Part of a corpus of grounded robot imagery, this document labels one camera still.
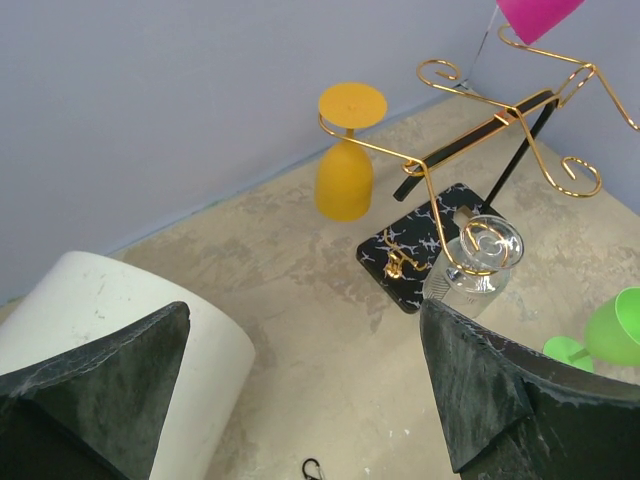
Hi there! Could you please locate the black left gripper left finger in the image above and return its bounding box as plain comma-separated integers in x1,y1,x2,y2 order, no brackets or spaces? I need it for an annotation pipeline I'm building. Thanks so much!
1,301,190,479

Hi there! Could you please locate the white cylindrical container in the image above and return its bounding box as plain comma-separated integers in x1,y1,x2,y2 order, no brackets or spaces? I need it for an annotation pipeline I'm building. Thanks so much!
1,251,255,479

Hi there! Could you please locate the pink plastic wine glass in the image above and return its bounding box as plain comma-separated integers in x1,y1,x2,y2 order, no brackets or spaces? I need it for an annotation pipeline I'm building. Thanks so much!
496,0,584,45

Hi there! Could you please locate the clear glass wine glass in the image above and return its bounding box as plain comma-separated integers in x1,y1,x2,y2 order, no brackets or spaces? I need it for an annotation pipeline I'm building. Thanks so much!
422,214,524,318

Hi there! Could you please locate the black carabiner clip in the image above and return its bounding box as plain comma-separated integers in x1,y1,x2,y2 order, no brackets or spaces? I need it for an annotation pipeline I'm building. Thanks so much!
301,458,324,480

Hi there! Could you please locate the green plastic wine glass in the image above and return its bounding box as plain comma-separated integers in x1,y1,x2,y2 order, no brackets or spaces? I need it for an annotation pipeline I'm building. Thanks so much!
542,286,639,373

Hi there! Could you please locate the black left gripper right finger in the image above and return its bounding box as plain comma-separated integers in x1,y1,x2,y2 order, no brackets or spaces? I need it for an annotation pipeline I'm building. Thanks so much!
420,300,639,479

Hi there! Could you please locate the orange plastic wine glass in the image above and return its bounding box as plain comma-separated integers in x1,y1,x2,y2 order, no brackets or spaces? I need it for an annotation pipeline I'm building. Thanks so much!
315,82,387,222

